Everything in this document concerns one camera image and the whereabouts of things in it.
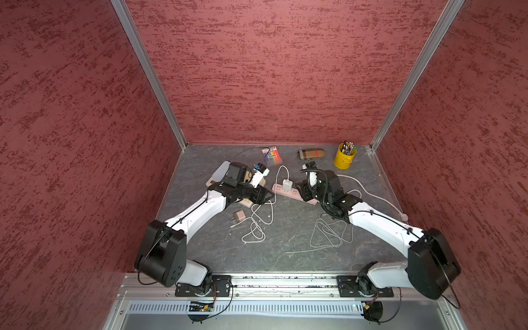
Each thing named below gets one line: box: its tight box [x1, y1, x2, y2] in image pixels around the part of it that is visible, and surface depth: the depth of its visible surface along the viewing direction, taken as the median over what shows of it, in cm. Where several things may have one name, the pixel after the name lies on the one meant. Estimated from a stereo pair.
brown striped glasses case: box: [297, 147, 326, 161], surface depth 116 cm
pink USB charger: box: [233, 209, 247, 223], surface depth 92 cm
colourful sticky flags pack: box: [261, 145, 283, 165], surface depth 116 cm
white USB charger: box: [281, 178, 293, 192], surface depth 97 cm
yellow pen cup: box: [334, 140, 357, 170], surface depth 106 cm
